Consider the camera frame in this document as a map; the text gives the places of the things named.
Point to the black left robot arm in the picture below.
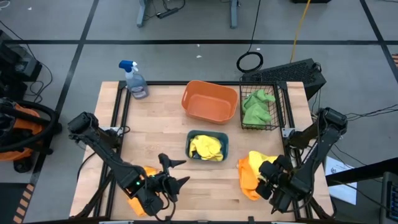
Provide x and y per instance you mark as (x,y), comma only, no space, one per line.
(102,149)

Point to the orange microfiber towel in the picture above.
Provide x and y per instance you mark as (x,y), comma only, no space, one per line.
(247,180)
(136,207)

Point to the spray bottle with blue trigger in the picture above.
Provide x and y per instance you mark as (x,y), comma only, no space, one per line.
(135,82)

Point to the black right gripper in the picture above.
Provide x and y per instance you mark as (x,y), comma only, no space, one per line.
(278,183)

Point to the black power strip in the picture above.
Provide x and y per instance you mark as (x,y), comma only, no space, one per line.
(168,13)

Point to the black metal beam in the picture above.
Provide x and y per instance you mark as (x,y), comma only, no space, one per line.
(363,172)

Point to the white paper sheet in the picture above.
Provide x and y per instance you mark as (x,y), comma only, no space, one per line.
(340,183)

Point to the grey desk leg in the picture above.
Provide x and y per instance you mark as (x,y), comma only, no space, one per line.
(141,14)
(234,14)

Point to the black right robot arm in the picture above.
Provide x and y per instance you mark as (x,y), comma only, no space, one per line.
(323,146)

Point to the grey device with blue screen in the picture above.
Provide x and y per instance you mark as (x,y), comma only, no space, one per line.
(390,199)

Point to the black perforated computer case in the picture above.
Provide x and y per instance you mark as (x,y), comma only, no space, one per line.
(289,73)

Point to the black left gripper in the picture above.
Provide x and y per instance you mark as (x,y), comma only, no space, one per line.
(155,193)

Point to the black aluminium table frame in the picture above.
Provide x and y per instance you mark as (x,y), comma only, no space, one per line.
(122,102)

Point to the orange plastic basket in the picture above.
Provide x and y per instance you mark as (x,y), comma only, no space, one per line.
(208,105)

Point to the teal plastic basket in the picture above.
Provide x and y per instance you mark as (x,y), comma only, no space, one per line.
(190,134)

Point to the orange shop vacuum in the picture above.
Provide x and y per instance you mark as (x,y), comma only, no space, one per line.
(21,130)

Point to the yellow microfiber towel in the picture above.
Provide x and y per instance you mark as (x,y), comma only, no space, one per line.
(256,161)
(206,147)

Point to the black equipment box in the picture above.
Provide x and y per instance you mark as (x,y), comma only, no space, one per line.
(18,65)

